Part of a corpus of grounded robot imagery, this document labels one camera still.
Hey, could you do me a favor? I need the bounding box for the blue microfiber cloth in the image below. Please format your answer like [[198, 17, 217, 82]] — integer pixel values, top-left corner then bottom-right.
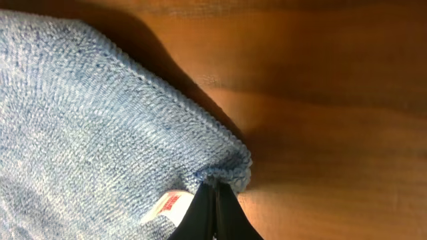
[[1, 11, 252, 239]]

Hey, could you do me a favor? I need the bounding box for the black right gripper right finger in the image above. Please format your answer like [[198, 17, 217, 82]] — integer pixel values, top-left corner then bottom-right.
[[216, 182, 263, 240]]

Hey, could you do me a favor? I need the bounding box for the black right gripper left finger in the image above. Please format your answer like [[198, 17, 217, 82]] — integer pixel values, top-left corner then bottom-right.
[[168, 183, 216, 240]]

